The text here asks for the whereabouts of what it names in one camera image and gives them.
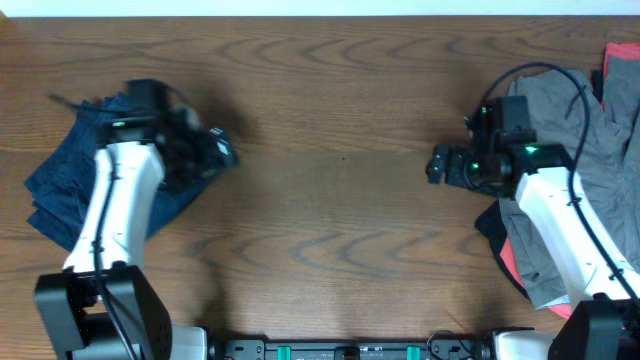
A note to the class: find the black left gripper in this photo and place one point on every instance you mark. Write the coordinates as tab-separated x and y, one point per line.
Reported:
213	163

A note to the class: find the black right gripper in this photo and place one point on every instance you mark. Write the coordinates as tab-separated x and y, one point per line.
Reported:
460	157

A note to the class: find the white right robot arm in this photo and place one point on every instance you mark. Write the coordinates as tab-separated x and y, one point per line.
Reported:
602	286

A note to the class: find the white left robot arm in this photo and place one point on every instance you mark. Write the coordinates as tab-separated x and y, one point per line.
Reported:
100	305

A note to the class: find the black garment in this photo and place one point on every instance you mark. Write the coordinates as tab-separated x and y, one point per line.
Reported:
490	225

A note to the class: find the grey shirt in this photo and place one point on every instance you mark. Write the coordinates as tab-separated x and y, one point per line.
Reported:
574	226

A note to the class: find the folded dark blue shorts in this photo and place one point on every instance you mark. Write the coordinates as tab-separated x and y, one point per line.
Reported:
62	186

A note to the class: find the coral red garment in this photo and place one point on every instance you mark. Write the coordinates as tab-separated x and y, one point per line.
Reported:
608	166

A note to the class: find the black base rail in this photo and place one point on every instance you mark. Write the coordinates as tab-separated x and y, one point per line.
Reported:
441	345

